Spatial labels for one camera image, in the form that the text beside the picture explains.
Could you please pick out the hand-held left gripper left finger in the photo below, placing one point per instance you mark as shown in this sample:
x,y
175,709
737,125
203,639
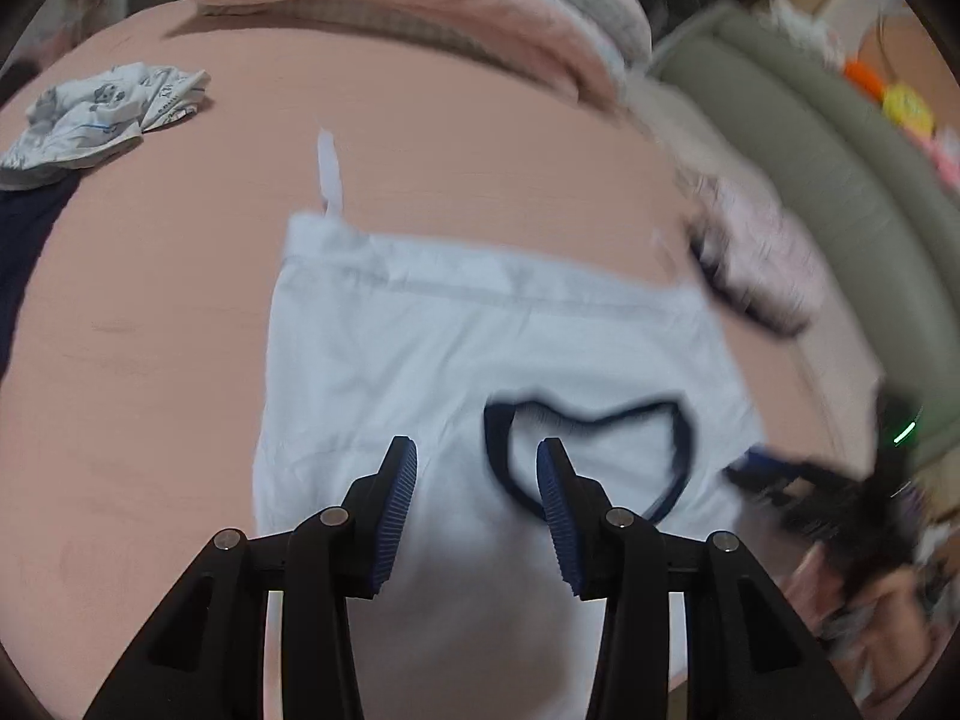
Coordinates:
x,y
397,510

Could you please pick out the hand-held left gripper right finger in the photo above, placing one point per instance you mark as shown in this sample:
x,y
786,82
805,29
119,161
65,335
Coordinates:
x,y
555,517

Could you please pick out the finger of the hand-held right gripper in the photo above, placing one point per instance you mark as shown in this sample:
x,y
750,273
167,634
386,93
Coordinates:
x,y
757,465

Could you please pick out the white T-shirt with navy trim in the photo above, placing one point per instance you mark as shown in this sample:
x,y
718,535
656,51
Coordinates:
x,y
450,345

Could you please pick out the folded pink printed clothes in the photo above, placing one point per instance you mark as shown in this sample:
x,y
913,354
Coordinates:
x,y
757,247

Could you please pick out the bed with pink sheet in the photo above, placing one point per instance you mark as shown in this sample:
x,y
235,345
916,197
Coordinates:
x,y
150,352

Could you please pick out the grey-green sofa edge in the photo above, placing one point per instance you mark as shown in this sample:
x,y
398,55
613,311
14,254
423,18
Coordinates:
x,y
825,165

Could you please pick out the yellow toy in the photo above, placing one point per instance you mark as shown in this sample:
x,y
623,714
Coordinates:
x,y
907,106

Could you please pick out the orange toy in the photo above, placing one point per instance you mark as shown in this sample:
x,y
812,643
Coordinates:
x,y
864,77

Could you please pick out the navy garment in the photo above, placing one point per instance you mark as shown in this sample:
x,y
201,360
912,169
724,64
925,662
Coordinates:
x,y
22,255

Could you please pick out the pink quilt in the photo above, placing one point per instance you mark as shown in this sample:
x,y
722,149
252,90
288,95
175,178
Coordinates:
x,y
412,7

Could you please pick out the white printed garment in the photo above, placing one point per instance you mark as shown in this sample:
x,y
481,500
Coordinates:
x,y
82,112

